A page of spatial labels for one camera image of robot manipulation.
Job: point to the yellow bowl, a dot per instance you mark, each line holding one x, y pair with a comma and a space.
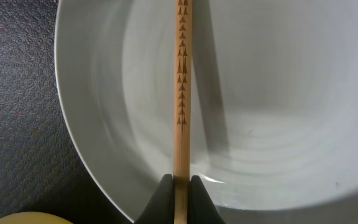
33, 218

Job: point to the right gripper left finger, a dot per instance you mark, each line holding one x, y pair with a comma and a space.
160, 208

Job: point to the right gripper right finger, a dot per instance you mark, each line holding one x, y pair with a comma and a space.
201, 209

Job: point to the round black serving tray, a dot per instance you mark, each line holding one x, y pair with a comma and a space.
40, 170

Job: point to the wooden chopstick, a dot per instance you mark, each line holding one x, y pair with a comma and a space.
182, 109

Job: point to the grey ceramic plate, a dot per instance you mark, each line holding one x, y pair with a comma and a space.
274, 103

